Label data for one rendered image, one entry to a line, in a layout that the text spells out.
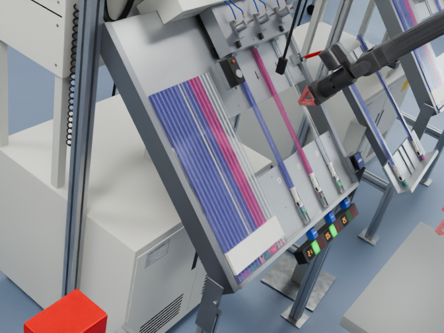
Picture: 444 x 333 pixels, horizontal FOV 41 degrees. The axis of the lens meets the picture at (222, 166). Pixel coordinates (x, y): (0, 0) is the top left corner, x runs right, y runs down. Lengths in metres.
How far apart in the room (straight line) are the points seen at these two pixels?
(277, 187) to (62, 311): 0.70
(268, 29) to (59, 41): 0.60
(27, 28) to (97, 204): 0.53
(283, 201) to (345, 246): 1.23
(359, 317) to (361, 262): 1.13
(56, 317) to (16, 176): 0.78
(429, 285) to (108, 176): 1.04
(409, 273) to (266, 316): 0.72
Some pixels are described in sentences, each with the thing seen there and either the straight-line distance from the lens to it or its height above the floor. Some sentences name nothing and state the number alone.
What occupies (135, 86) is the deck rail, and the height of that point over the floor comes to 1.10.
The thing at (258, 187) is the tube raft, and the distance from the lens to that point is 1.59.
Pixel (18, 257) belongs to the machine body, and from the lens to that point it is 2.20.
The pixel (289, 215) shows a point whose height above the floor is 0.76.
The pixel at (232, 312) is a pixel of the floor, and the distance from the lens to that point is 2.39.
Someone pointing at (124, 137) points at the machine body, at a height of 0.62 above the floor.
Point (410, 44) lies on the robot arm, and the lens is 1.69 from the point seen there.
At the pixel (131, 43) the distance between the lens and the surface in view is 1.47.
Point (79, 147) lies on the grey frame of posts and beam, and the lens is 1.57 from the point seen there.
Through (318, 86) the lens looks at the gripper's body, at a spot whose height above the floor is 1.03.
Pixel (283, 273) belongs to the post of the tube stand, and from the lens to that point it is 2.60.
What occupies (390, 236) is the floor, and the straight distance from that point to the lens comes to 3.06.
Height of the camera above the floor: 1.77
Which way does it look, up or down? 35 degrees down
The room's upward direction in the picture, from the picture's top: 14 degrees clockwise
